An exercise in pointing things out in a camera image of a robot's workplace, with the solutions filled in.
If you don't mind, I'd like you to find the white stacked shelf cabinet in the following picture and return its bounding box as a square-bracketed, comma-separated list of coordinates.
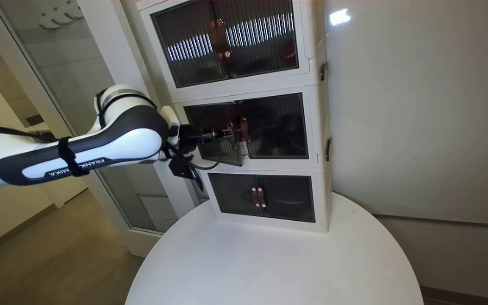
[120, 0, 336, 234]

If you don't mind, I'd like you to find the black wrist mount plate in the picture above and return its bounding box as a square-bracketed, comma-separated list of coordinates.
[166, 152, 207, 193]

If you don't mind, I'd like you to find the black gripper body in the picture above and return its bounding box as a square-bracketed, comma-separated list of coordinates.
[175, 122, 220, 157]

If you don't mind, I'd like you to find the glossy white wall board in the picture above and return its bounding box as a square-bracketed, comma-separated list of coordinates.
[327, 0, 488, 232]

